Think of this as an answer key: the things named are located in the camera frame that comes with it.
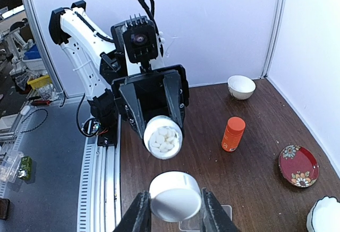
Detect clear plastic pill organizer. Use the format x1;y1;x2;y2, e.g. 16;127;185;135
178;204;233;232

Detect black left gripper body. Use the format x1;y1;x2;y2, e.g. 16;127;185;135
112;64;189;126

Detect white bottle cap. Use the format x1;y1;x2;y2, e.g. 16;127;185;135
149;171;202;222

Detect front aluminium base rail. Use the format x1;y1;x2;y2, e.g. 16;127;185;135
76;119;122;231

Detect plain white ceramic bowl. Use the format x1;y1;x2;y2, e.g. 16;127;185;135
227;75;256;100

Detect red floral plate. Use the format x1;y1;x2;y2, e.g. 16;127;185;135
278;145;319;188

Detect white scalloped bowl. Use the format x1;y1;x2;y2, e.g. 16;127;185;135
306;196;339;232

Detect white pill bottle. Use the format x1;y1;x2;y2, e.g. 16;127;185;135
143;115;183;160

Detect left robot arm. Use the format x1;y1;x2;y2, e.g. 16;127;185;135
48;1;189;136

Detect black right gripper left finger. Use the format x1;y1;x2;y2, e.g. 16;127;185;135
113;191;151;232

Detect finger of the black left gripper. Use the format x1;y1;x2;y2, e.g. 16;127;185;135
163;71;183;131
118;83;147;141

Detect orange pill bottle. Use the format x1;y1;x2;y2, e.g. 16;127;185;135
221;117;246;152

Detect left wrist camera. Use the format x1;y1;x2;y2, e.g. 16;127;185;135
110;15;159;72

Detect left aluminium frame post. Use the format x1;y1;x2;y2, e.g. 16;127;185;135
260;0;285;79

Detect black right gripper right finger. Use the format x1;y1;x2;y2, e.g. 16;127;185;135
199;188;240;232

